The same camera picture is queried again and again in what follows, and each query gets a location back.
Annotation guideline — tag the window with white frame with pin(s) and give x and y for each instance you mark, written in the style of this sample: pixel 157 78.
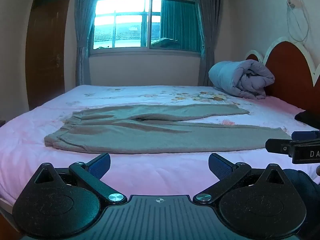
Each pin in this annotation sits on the window with white frame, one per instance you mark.
pixel 140 17

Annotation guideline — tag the dark cloth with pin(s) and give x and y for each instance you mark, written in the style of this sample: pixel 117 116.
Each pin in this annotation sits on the dark cloth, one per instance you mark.
pixel 308 120

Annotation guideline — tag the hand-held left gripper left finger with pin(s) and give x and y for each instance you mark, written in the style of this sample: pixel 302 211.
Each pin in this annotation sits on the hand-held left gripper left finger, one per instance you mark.
pixel 100 166

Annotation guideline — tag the grey-green pants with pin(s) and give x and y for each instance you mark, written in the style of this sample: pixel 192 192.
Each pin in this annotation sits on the grey-green pants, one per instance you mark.
pixel 140 132

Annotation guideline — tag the dark wooden nightstand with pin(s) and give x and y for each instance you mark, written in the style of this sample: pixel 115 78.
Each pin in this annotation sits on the dark wooden nightstand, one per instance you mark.
pixel 2 123

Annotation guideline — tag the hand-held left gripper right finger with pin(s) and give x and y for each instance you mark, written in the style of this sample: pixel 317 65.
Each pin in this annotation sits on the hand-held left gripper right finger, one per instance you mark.
pixel 220 166

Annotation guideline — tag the white wall socket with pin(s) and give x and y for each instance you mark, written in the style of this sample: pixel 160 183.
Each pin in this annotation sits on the white wall socket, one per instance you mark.
pixel 293 3

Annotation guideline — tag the person's dark blue clothing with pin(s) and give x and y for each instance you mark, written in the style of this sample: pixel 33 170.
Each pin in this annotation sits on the person's dark blue clothing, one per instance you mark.
pixel 303 187

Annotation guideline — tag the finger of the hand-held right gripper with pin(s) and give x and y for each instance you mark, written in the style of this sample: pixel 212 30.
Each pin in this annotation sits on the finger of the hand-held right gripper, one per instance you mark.
pixel 303 135
pixel 277 145

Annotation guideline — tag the bed with pink floral sheet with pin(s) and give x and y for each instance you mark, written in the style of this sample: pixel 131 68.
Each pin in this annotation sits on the bed with pink floral sheet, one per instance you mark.
pixel 160 167

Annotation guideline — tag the red and white headboard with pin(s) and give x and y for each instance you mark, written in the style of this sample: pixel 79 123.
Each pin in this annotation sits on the red and white headboard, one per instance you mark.
pixel 287 62

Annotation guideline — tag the brown wooden door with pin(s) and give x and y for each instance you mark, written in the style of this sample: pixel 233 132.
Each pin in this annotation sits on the brown wooden door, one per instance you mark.
pixel 47 52

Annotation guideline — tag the rolled light grey quilt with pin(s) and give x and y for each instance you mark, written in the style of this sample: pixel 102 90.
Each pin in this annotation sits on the rolled light grey quilt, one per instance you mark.
pixel 237 80

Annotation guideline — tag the grey curtain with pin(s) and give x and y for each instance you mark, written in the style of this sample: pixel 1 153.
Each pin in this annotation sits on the grey curtain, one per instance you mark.
pixel 208 30
pixel 83 37

